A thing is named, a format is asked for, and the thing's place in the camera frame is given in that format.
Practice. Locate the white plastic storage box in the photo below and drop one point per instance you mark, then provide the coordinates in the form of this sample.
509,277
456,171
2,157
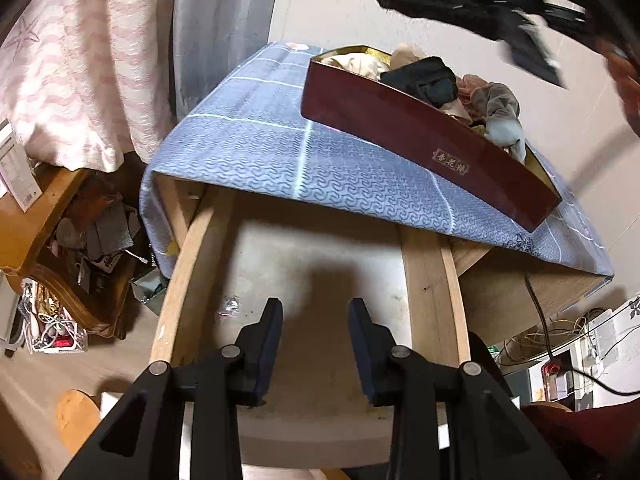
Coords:
7,320

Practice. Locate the wooden stool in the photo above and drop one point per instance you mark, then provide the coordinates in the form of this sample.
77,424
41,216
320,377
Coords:
75,415

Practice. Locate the maroon gold-lined box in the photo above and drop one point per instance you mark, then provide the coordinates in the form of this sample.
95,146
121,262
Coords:
400,140

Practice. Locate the pink printed curtain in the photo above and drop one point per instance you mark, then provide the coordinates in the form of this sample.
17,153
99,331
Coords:
75,60

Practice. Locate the cream gathered garment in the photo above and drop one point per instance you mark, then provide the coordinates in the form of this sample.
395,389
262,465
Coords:
355,62

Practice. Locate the person's right hand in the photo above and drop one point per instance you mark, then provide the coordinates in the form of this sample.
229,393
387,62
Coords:
627,90

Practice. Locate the beige balled garment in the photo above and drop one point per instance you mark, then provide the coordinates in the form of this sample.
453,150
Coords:
407,55

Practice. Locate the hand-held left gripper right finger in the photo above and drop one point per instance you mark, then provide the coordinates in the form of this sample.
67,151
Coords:
362,355

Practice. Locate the dark clutter pile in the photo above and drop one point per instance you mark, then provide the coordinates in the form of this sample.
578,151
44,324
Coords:
100,230

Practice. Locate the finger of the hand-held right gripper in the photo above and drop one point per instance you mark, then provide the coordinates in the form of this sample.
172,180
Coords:
535,55

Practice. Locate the gold foil bag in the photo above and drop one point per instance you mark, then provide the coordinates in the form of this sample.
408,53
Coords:
45,300

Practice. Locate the wooden side table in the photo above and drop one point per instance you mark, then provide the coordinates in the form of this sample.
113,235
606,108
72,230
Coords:
35,225

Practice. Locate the white purple carton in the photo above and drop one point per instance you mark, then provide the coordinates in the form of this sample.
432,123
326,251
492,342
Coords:
17,170

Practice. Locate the dark red clothing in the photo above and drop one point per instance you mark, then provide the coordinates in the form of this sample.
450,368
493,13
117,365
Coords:
590,435

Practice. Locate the blue patterned tablecloth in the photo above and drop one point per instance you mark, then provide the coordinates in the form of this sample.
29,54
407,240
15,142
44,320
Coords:
240,150

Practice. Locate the white appliance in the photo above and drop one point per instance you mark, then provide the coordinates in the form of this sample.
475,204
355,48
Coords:
615,350

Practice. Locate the grey garment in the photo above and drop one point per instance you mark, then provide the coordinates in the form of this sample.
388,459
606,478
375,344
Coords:
502,115

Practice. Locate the beige pink garment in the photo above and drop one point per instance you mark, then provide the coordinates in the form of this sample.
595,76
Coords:
472,90

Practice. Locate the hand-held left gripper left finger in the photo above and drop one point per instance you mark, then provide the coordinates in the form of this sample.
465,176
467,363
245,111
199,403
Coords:
267,355

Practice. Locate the silver curtain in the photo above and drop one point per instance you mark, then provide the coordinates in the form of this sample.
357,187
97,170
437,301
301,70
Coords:
220,35

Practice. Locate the small metal tin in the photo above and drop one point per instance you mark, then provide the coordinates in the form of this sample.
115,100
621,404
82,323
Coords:
147,287

